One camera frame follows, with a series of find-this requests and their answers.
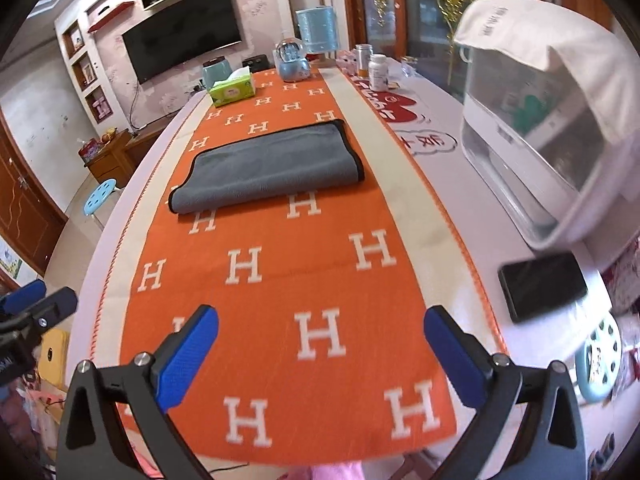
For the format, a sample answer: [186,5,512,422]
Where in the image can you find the red wall shelf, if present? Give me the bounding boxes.
[87,0,135,34]

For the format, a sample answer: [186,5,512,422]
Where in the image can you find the wooden cabinet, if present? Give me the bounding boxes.
[82,127,167,189]

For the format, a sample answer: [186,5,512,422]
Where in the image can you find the pink cloth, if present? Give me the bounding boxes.
[279,459,367,480]

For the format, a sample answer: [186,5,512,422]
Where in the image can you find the white plastic storage box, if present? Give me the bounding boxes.
[459,44,640,252]

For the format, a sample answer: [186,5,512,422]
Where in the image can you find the black television cable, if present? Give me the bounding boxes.
[128,79,168,134]

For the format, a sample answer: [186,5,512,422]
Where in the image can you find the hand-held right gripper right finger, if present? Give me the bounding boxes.
[423,305,589,480]

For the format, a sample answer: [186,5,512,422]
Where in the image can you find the green tissue box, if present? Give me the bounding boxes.
[208,67,257,108]

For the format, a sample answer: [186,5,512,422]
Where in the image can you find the grey towel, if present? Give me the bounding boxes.
[167,119,366,216]

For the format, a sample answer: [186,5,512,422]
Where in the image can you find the white printed tablecloth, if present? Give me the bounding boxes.
[62,50,618,480]

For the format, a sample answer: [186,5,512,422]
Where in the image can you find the teal canister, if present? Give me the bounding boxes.
[201,57,234,92]

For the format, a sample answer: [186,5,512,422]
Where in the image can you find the blue snow globe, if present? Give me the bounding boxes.
[273,37,312,83]

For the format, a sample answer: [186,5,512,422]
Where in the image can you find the yellow plastic stool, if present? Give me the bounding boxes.
[37,329,71,392]

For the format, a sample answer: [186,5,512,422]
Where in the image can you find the white cloth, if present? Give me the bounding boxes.
[452,0,640,150]

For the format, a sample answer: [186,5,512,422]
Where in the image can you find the light blue plastic stool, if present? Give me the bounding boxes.
[574,312,624,404]
[83,178,119,219]

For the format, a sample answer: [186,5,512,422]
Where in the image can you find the jar with metal lid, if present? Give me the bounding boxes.
[353,43,374,79]

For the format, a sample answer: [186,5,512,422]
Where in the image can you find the red box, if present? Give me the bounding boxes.
[77,138,104,164]

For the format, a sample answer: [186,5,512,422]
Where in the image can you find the white pill bottle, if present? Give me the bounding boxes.
[368,53,390,94]

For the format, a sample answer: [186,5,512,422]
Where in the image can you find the black television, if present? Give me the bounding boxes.
[121,0,244,85]

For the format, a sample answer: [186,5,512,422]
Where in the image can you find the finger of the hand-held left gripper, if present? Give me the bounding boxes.
[29,287,79,333]
[0,279,48,315]

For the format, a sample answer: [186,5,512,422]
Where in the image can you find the black phone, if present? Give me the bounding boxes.
[497,252,590,324]

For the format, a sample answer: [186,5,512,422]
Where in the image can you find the orange printed blanket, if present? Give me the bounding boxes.
[90,66,509,467]

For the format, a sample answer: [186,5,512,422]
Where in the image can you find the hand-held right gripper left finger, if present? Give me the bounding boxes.
[56,304,221,480]

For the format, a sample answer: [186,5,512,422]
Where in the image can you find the blue water jug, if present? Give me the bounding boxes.
[294,4,341,54]

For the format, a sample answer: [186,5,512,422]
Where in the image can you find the wooden door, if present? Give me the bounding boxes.
[0,109,69,277]

